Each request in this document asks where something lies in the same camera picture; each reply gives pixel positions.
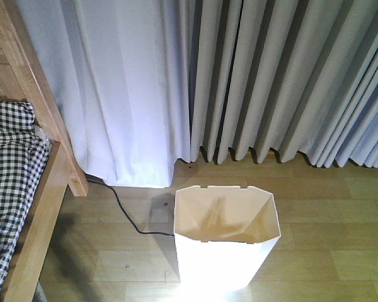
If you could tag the grey yellow round rug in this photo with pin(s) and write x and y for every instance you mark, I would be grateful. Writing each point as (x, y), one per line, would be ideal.
(39, 294)

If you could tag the white paper trash bin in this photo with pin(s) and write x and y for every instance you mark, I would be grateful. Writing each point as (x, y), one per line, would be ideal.
(223, 234)

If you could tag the light grey curtain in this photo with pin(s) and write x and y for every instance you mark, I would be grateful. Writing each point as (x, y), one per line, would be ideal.
(141, 84)

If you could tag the black white checkered bedding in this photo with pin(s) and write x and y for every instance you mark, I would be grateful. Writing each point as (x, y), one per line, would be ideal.
(23, 156)

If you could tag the wooden bed frame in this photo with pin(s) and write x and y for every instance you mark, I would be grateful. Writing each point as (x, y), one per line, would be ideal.
(22, 80)

